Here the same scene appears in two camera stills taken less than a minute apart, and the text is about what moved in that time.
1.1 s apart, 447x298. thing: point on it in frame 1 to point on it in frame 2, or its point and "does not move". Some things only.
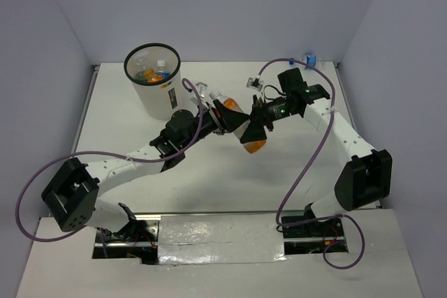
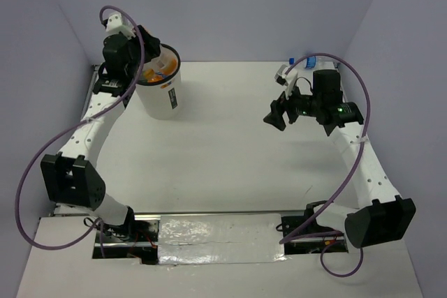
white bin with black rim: (154, 71) does not move
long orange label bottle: (252, 147) to (165, 63)
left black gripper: (230, 118) to (151, 49)
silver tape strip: (221, 239) does not move
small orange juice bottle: (151, 77) does not move
